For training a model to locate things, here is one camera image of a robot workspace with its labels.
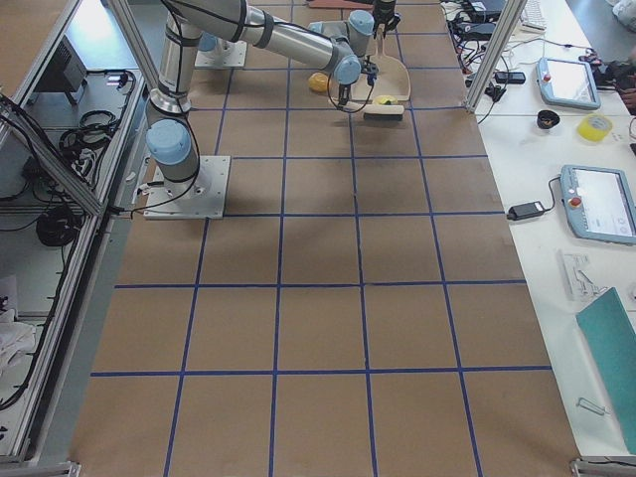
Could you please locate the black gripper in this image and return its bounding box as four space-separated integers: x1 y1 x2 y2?
337 83 351 105
372 0 400 34

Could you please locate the white hand brush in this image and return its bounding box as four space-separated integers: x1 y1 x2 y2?
343 101 404 121

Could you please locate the yellow green sponge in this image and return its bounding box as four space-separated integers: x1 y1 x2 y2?
374 95 396 105

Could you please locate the beige dustpan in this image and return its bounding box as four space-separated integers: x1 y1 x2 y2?
351 33 410 102

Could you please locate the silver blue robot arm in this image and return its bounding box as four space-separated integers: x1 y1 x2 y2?
146 1 374 214
199 1 401 55

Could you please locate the upper teach pendant tablet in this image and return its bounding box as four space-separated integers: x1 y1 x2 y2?
536 57 601 110

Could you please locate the teach pendant tablet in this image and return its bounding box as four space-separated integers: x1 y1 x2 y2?
559 165 635 245
536 57 601 110

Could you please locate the black power adapter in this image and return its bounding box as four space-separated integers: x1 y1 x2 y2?
506 201 547 222

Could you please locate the yellow tape roll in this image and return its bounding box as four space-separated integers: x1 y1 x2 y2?
576 114 613 142

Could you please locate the lower teach pendant tablet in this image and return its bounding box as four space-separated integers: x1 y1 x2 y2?
559 165 635 245

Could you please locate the teal folder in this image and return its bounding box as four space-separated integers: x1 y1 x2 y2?
575 287 635 454

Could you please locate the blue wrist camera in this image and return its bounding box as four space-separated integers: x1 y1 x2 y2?
362 56 379 86

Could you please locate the aluminium frame post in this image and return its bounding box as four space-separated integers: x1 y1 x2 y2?
465 0 527 113

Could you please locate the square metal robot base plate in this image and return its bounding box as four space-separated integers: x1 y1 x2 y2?
142 155 231 220

